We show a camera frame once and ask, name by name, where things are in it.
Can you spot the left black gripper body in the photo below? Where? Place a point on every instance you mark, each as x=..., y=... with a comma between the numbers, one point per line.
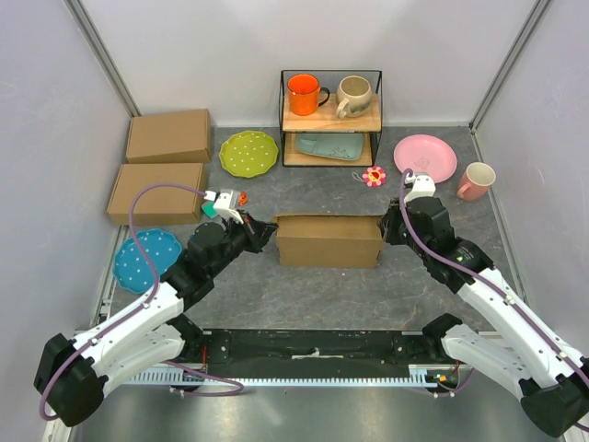
x=238, y=239

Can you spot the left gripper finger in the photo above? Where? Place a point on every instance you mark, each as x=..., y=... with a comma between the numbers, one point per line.
x=248, y=221
x=262, y=234

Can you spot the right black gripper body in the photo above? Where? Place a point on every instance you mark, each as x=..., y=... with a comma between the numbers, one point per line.
x=407, y=239

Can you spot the brown cardboard box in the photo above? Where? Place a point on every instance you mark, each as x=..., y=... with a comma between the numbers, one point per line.
x=328, y=241

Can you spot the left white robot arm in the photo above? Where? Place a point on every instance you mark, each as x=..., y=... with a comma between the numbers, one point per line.
x=75, y=375

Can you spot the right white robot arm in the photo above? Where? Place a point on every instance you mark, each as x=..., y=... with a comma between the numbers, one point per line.
x=548, y=376

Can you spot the front folded cardboard box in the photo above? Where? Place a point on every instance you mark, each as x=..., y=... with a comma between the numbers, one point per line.
x=173, y=202

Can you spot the folded cardboard box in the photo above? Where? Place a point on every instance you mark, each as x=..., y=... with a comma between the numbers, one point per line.
x=173, y=202
x=172, y=137

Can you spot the rear folded cardboard box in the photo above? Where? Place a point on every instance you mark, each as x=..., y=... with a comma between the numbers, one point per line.
x=172, y=137

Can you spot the pink mug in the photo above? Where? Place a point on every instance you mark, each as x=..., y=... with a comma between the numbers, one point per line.
x=475, y=182

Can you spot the pink plate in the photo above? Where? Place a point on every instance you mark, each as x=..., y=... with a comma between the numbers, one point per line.
x=425, y=153

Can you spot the green dotted plate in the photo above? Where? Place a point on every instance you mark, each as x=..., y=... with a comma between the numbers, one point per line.
x=248, y=154

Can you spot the blue dotted plate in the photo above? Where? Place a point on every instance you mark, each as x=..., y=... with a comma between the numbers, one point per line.
x=131, y=269

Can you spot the teal rectangular dish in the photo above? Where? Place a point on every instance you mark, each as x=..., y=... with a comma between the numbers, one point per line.
x=347, y=147

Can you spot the beige ceramic mug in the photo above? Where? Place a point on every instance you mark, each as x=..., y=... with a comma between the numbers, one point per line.
x=353, y=97

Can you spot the orange mug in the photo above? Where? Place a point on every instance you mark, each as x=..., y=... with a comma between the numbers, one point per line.
x=305, y=94

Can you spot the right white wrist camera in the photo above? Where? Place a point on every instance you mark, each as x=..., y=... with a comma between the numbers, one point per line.
x=418, y=185

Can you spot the pink flower plush keychain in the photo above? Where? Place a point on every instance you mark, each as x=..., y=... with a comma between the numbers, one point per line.
x=372, y=177

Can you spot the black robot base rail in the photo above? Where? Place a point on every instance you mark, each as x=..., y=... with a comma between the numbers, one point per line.
x=224, y=346

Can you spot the black wire wooden shelf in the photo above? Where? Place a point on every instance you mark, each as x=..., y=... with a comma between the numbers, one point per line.
x=297, y=133

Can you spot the white slotted cable duct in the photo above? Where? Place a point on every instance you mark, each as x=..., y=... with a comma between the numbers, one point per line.
x=413, y=376

